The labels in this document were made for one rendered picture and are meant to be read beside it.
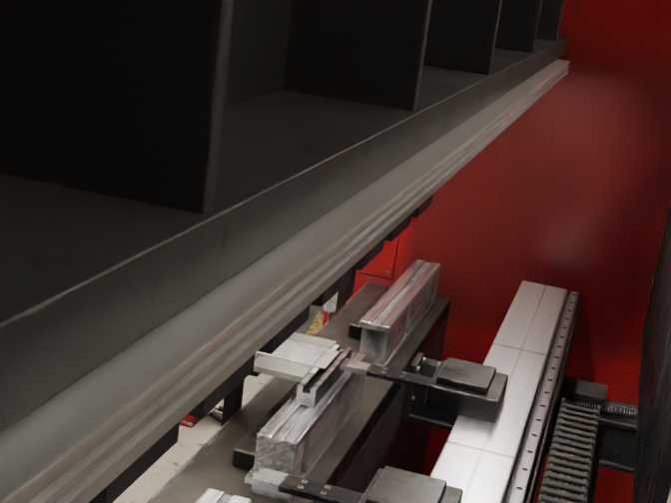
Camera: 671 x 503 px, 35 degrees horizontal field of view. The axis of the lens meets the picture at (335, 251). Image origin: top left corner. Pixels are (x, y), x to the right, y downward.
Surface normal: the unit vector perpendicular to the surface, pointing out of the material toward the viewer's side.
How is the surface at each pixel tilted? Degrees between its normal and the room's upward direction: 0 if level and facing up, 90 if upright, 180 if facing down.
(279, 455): 90
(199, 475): 0
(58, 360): 90
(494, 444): 0
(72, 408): 0
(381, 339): 90
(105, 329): 90
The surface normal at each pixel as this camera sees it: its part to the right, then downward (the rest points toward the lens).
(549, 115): -0.29, 0.23
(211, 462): 0.12, -0.95
